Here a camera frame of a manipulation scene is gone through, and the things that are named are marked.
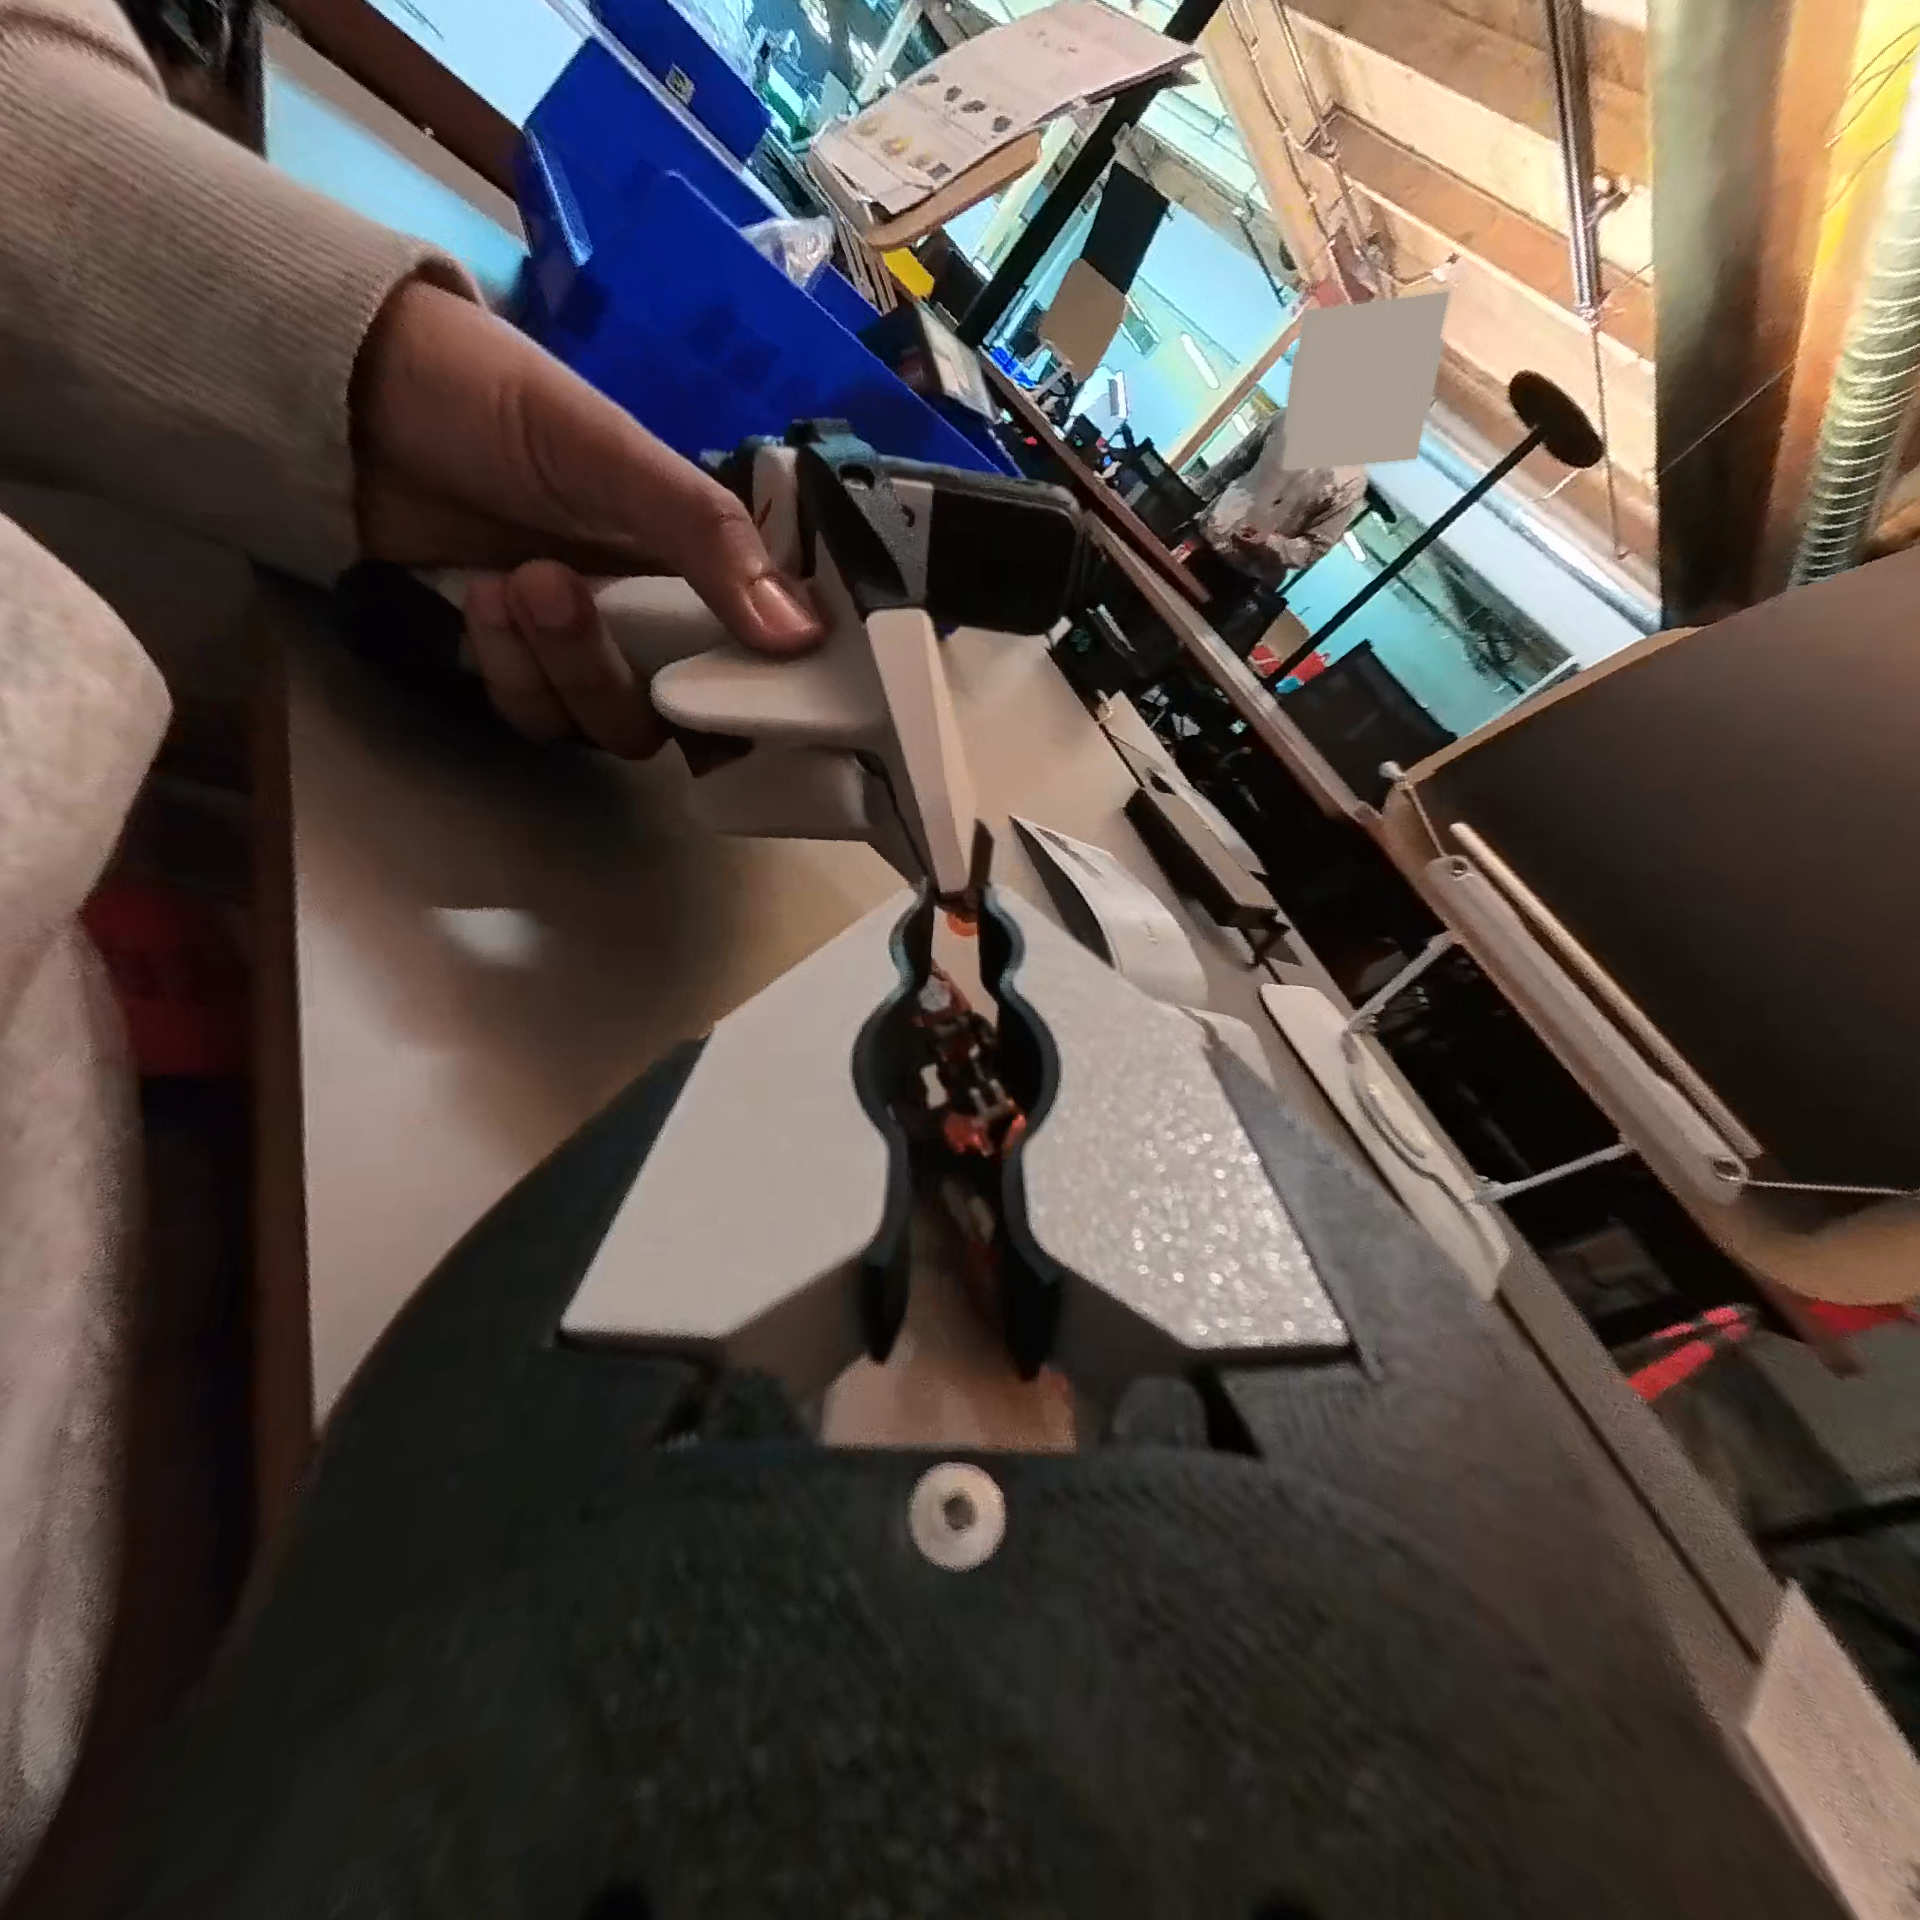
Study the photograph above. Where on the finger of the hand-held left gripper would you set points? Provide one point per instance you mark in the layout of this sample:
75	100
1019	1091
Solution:
979	863
923	751

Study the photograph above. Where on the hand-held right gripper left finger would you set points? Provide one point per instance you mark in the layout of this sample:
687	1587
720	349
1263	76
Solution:
720	1200

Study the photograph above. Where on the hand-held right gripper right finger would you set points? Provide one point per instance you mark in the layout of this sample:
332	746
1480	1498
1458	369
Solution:
1171	1200

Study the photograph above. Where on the orange round lego stud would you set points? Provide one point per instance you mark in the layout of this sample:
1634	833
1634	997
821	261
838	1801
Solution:
956	915

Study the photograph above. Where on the black red lego motorcycle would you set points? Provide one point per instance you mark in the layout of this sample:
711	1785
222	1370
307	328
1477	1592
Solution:
954	1079

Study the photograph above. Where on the person's left forearm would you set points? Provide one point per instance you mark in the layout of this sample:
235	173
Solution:
195	269

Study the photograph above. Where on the lego instruction booklet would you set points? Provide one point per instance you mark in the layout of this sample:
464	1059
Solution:
1109	901

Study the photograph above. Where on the person's left hand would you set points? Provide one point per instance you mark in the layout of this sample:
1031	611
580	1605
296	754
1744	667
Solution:
524	450

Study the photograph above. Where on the black power adapter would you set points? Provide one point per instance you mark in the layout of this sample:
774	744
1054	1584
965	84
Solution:
1202	849

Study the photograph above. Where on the blue plastic bin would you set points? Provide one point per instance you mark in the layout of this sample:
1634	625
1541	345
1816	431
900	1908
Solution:
676	59
720	315

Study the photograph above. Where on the cardboard with printed sheet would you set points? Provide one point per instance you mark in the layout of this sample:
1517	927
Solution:
974	105

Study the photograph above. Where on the silver monitor stand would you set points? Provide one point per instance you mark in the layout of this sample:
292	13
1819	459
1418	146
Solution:
1589	1032

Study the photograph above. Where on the orange traffic cone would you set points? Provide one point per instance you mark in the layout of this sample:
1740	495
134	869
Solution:
1694	1348

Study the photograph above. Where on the black support pole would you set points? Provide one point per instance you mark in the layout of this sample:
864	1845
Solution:
1557	412

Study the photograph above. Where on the black monitor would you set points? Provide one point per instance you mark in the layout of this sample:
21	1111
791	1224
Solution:
1694	869

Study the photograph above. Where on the silver ventilation duct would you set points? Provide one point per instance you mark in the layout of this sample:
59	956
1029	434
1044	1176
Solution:
1861	434

